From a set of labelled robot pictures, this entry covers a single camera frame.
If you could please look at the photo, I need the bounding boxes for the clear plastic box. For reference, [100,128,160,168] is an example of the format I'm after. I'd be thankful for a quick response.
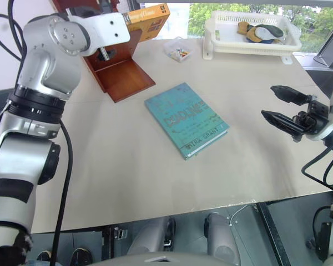
[163,36,195,64]

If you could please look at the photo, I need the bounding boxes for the wooden shelf unit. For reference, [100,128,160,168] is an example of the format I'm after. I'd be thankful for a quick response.
[49,0,157,104]

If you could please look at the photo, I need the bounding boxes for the teal hardcover book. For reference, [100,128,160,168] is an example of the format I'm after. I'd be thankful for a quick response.
[144,82,230,161]

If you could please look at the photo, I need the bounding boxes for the items inside basket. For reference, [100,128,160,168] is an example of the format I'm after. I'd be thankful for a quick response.
[246,24,285,45]

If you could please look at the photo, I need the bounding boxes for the thin white cable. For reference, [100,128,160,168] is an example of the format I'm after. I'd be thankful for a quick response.
[229,203,256,227]

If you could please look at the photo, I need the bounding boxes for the yellow work glove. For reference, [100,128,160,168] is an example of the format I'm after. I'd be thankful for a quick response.
[237,22,258,42]

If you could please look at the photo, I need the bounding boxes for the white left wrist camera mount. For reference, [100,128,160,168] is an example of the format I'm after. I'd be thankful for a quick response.
[69,12,131,58]

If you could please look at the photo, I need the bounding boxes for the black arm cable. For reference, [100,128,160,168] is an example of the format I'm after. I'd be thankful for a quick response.
[0,0,74,266]
[301,144,333,192]

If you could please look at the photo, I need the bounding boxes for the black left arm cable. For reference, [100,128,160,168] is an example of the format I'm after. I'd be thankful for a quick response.
[0,0,74,266]

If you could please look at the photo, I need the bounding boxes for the black table frame bar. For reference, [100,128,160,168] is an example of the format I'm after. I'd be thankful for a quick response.
[255,202,289,266]

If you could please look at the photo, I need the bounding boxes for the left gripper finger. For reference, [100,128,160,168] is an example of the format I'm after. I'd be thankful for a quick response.
[99,0,120,13]

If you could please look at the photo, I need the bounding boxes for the black sneaker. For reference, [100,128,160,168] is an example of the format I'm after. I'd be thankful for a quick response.
[72,248,94,266]
[37,250,52,263]

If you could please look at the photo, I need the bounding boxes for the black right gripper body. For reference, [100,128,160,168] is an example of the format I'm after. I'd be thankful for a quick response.
[292,95,330,142]

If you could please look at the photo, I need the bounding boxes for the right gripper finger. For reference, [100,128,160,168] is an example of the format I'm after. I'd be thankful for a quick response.
[260,109,303,138]
[270,85,313,105]

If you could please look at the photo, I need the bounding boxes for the small metal bracket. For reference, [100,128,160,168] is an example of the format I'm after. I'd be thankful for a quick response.
[113,227,128,239]

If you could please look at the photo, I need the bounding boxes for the orange yellow paperback book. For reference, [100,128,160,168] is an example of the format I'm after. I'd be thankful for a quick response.
[123,3,170,43]

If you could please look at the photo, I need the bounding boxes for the white slotted plastic basket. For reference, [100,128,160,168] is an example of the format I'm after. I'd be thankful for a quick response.
[210,10,302,55]

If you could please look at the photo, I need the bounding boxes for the white plastic drain tray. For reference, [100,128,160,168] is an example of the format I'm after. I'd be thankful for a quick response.
[201,19,294,66]

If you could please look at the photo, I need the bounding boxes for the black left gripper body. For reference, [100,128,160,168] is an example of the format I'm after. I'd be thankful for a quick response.
[96,47,117,62]

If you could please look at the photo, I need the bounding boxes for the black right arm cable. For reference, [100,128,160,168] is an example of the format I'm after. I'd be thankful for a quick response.
[301,144,333,192]

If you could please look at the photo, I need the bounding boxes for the grey rounded leg cover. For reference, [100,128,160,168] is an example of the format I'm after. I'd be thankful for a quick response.
[127,217,175,254]
[205,213,241,264]

